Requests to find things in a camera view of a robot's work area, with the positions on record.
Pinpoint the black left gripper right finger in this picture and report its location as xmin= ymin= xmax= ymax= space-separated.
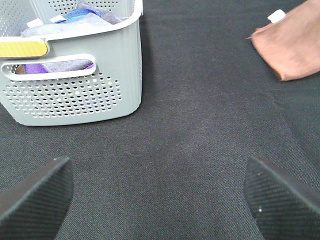
xmin=243 ymin=156 xmax=320 ymax=240

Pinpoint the black table mat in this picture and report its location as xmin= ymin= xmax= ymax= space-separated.
xmin=0 ymin=0 xmax=320 ymax=240

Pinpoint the lavender grey towel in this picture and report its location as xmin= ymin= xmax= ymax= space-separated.
xmin=20 ymin=0 xmax=128 ymax=37

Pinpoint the purple towel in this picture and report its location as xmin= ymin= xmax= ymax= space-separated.
xmin=23 ymin=62 xmax=95 ymax=74

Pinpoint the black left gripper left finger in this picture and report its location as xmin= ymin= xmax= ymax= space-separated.
xmin=0 ymin=157 xmax=74 ymax=240

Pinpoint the grey perforated laundry basket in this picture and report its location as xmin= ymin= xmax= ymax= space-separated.
xmin=0 ymin=0 xmax=143 ymax=126

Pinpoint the blue towel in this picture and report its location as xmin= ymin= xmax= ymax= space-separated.
xmin=53 ymin=8 xmax=102 ymax=24

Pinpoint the brown towel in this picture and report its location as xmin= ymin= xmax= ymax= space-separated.
xmin=249 ymin=0 xmax=320 ymax=82

